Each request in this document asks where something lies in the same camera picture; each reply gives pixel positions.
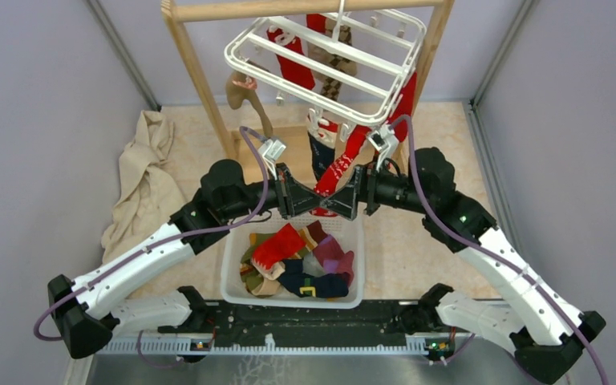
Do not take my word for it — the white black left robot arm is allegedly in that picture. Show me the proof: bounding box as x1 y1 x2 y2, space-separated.
47 159 323 359

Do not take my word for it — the white slotted cable duct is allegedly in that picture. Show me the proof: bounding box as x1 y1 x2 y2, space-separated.
99 334 428 356

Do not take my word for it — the maroon purple sock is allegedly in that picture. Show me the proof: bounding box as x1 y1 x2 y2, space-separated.
313 236 355 286

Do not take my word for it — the navy patterned sock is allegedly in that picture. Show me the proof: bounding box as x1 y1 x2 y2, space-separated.
307 118 338 181

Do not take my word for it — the wooden hanger rack frame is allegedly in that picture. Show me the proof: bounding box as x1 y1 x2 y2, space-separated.
161 1 453 168

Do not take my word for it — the brown argyle sock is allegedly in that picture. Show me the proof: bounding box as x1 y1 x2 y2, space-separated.
306 26 357 101

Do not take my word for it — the red snowflake pattern sock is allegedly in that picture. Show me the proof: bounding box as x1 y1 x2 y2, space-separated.
314 125 371 197

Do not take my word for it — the olive green striped sock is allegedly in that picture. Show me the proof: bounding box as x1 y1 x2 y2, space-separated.
239 233 281 298

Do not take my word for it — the beige crumpled cloth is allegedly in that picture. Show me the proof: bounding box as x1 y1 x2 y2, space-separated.
100 111 185 264

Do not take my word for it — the grey striped sock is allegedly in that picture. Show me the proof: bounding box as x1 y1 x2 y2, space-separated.
302 253 326 278

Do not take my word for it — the small pink sock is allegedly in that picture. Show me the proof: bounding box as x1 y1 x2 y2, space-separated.
233 75 257 91

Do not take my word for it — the white perforated plastic basket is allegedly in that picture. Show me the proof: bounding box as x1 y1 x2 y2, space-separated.
220 210 366 310

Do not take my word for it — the tan brown sock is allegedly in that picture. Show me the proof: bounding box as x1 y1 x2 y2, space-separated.
225 69 275 140

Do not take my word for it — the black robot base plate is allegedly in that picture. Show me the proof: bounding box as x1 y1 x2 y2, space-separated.
156 298 474 351

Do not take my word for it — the black santa belt sock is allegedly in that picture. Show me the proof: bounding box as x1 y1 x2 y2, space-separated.
277 259 349 298

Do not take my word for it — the white plastic clip hanger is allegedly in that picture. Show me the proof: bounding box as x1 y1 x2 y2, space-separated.
224 9 427 140

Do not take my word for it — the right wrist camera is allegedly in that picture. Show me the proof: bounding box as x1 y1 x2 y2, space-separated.
367 124 400 171

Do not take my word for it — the red christmas sock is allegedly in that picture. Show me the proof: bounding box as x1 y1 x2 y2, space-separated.
266 25 317 91

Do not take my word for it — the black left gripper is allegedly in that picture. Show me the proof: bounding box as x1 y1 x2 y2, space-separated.
222 162 325 220

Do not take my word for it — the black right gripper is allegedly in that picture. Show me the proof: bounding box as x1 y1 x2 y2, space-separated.
320 154 432 220

